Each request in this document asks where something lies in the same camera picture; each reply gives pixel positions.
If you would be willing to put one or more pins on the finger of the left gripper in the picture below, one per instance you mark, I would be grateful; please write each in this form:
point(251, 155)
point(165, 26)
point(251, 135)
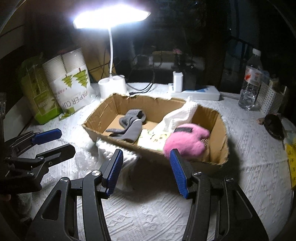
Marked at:
point(44, 136)
point(46, 159)

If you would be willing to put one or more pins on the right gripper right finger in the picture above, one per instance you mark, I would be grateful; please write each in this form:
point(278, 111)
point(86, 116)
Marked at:
point(236, 218)

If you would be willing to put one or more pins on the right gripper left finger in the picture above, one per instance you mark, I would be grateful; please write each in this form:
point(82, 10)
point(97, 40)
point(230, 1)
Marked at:
point(57, 217)

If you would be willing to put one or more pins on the pink plush toy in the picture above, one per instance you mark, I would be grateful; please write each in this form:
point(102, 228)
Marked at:
point(191, 141)

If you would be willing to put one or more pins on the grey sock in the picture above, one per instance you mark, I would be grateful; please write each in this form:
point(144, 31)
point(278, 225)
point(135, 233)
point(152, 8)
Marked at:
point(131, 126)

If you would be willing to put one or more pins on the green paper cup pack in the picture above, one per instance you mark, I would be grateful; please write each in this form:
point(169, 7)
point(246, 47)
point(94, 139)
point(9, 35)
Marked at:
point(37, 91)

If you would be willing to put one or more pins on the paper cup sleeve pack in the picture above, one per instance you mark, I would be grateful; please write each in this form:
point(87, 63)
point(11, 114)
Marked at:
point(69, 80)

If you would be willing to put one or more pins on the yellow tissue pack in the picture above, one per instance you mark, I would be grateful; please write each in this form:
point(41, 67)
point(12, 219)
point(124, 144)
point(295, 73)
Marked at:
point(291, 155)

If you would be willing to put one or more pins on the black round object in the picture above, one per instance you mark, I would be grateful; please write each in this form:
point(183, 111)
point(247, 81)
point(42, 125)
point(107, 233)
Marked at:
point(273, 125)

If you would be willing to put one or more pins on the clear plastic water bottle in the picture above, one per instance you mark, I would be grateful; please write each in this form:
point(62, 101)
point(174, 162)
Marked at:
point(251, 81)

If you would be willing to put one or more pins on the white power strip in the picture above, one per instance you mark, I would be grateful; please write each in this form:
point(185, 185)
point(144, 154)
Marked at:
point(207, 93)

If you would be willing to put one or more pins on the brown cardboard box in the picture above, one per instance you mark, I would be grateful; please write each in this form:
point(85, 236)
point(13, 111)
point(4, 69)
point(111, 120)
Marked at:
point(151, 141)

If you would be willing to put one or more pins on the white perforated organizer basket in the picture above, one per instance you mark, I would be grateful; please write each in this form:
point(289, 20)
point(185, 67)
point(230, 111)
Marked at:
point(270, 97)

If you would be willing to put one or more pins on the black power adapter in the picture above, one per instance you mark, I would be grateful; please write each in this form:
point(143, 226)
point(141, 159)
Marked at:
point(189, 80)

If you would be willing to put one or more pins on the white USB charger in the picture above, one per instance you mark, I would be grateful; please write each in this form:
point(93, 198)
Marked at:
point(177, 81)

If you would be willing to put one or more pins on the white desk lamp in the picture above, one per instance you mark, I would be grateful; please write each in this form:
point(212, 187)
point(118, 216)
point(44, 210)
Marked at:
point(108, 17)

